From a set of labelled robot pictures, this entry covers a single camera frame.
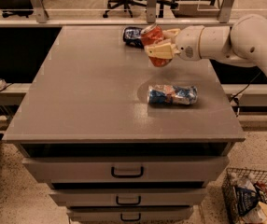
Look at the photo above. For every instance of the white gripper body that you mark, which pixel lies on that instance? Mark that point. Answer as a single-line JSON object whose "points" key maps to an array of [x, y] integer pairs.
{"points": [[188, 42]]}

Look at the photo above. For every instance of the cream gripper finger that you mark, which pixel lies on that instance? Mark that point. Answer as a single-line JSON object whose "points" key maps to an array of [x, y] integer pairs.
{"points": [[171, 33], [165, 49]]}

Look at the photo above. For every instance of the red coke can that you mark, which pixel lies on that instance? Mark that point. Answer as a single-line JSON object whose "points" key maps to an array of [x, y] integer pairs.
{"points": [[151, 35]]}

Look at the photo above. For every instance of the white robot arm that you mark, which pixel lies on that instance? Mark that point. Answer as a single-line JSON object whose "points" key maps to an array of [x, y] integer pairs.
{"points": [[244, 44]]}

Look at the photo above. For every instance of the blue pepsi can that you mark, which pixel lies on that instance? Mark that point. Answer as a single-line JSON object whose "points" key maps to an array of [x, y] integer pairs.
{"points": [[132, 36]]}

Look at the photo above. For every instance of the crumpled blue white bag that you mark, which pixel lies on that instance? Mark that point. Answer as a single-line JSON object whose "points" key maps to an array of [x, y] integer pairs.
{"points": [[172, 95]]}

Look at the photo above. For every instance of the black office chair centre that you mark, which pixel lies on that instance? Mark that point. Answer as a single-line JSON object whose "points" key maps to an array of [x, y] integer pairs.
{"points": [[126, 4]]}

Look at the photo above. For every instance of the grey drawer cabinet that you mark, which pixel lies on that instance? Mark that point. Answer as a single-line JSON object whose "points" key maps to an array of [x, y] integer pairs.
{"points": [[90, 99]]}

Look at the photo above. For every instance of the blue white snack bag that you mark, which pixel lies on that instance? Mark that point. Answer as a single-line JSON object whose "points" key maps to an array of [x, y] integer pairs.
{"points": [[246, 196]]}

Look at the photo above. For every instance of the wire basket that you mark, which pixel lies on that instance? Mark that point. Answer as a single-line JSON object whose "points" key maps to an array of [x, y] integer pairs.
{"points": [[228, 188]]}

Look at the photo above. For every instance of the top drawer with black handle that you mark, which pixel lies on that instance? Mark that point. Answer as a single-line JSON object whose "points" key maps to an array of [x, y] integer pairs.
{"points": [[125, 169]]}

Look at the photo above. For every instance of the drawer with black handle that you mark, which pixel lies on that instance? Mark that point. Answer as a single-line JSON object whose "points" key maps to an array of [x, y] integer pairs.
{"points": [[127, 197], [125, 169], [130, 214]]}

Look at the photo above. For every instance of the middle drawer with black handle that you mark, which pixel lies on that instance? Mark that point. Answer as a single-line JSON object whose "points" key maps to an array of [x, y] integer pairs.
{"points": [[127, 197]]}

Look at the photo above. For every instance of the bottom drawer with black handle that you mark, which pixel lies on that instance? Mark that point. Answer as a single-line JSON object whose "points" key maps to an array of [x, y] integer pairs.
{"points": [[130, 214]]}

